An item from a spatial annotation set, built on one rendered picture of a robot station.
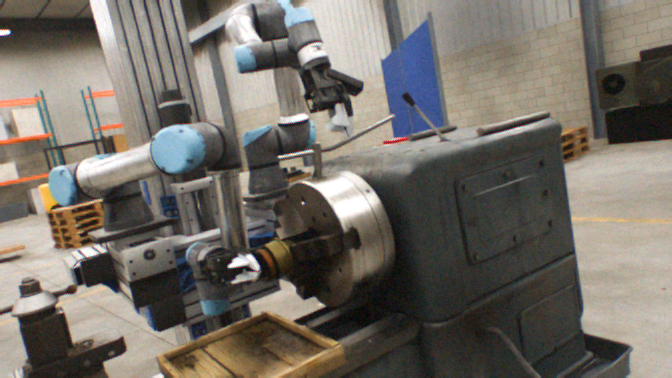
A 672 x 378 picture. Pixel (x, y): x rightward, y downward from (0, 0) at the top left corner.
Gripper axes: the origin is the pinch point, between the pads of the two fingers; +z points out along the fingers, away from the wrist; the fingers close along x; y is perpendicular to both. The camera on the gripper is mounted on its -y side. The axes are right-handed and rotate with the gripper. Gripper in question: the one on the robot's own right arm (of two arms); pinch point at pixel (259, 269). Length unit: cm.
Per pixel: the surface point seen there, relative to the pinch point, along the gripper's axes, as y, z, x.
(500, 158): -63, 17, 11
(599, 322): -211, -56, -108
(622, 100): -852, -366, -33
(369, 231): -22.4, 12.3, 3.2
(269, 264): -2.4, 0.6, 0.5
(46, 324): 40.2, -7.4, 1.8
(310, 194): -16.3, 0.3, 13.0
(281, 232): -9.4, -4.8, 5.4
